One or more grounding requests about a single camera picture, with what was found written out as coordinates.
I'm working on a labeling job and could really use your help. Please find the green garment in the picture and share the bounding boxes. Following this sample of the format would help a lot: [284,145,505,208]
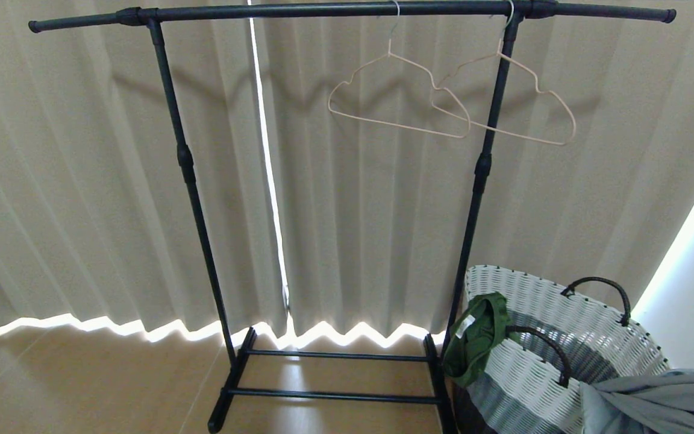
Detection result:
[442,292,525,388]

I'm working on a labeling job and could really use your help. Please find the black clothes rack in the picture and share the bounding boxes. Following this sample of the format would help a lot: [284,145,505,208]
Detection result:
[28,0,677,433]

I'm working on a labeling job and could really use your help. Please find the white laundry basket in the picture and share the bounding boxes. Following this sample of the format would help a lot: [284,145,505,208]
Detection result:
[452,265,672,434]

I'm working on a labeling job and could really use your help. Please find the pink clothes hanger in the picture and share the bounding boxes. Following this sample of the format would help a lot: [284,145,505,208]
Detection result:
[328,0,472,139]
[430,0,577,146]

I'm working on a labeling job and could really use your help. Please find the pale grey shorts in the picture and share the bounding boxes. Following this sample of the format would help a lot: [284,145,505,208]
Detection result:
[579,369,694,434]

